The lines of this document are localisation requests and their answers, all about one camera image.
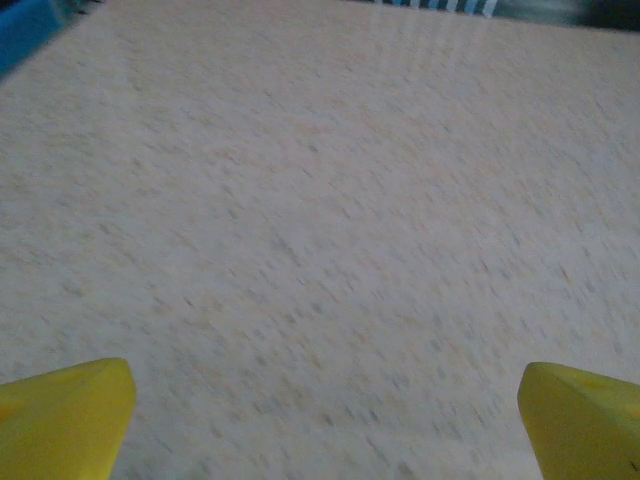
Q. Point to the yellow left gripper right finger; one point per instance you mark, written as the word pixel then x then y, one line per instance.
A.
pixel 590 435

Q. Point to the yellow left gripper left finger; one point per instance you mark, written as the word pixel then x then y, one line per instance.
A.
pixel 55 430

